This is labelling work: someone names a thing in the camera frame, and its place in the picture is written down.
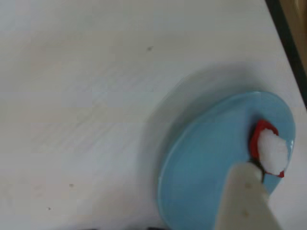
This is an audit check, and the red tuna nigiri sushi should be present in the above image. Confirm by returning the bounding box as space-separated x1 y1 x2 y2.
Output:
249 119 289 179

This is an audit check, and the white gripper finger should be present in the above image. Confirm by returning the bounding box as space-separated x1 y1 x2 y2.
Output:
214 161 285 230

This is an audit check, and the blue round ceramic dish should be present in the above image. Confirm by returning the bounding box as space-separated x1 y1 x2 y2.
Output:
156 90 296 230

